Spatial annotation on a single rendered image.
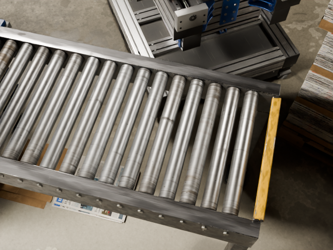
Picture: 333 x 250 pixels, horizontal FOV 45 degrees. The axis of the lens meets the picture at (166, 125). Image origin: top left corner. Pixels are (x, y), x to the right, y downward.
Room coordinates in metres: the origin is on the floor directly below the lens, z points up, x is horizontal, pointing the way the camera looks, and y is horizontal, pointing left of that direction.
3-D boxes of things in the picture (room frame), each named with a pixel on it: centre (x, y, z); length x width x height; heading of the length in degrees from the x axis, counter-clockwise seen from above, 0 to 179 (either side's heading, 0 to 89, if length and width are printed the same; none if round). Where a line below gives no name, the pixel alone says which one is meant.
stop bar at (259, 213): (0.53, -0.32, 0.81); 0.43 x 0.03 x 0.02; 165
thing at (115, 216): (0.72, 0.35, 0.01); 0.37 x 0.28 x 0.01; 75
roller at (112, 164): (0.66, 0.13, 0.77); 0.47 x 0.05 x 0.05; 165
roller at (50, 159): (0.71, 0.32, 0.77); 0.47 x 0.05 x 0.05; 165
